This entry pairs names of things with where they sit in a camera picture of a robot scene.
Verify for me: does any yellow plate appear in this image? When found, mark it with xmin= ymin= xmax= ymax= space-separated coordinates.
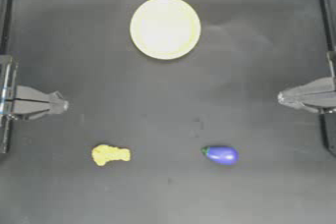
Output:
xmin=128 ymin=0 xmax=203 ymax=61

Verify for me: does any purple toy eggplant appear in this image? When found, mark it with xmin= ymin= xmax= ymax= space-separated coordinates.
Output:
xmin=201 ymin=144 xmax=240 ymax=166

